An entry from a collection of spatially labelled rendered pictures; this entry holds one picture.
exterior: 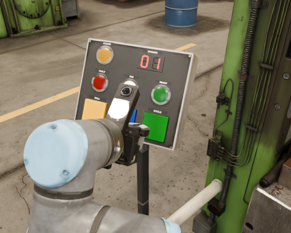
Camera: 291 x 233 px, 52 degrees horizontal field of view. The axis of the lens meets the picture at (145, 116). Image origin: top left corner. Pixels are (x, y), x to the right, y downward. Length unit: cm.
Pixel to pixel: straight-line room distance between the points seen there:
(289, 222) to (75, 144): 61
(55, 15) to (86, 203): 495
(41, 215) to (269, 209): 60
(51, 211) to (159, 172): 175
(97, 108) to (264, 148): 55
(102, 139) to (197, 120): 229
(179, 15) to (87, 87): 441
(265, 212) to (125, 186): 133
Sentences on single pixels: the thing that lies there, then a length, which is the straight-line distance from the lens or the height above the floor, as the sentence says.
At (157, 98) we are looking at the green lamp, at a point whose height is 108.
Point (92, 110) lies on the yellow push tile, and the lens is 93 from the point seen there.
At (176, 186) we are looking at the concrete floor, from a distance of 209.
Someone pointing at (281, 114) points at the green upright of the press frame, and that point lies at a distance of 96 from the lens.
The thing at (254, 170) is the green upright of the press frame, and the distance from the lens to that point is 111.
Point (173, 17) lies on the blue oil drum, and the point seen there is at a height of 16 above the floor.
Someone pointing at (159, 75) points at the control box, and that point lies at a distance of 86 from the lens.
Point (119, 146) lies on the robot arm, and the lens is 53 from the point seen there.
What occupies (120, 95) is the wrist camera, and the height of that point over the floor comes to 120.
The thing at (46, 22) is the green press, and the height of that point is 14.
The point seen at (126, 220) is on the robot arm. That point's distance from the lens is 44.
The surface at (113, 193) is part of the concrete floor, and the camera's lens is 204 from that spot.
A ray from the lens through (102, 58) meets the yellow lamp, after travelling 93.
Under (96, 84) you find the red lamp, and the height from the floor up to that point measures 108.
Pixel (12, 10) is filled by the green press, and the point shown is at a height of 40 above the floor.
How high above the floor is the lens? 150
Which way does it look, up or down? 33 degrees down
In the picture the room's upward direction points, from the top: straight up
